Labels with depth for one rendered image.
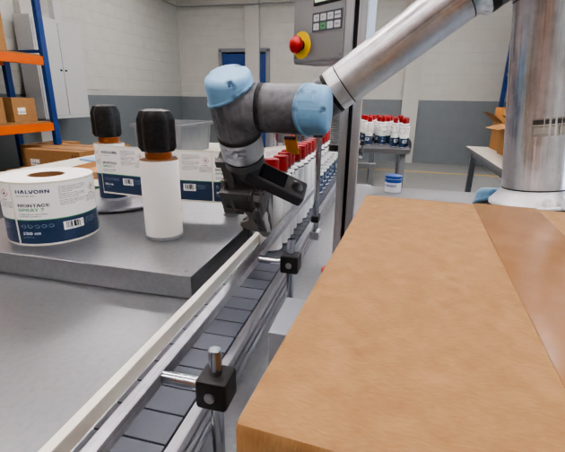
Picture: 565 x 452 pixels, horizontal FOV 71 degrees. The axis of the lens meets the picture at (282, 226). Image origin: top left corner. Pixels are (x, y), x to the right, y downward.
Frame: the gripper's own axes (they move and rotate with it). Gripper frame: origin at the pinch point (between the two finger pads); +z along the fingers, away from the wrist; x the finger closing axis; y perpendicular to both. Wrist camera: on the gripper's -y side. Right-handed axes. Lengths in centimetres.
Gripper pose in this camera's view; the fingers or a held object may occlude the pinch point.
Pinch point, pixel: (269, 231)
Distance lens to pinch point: 84.8
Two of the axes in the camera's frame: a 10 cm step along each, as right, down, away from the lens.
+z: 1.1, 6.8, 7.3
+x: -2.2, 7.3, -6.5
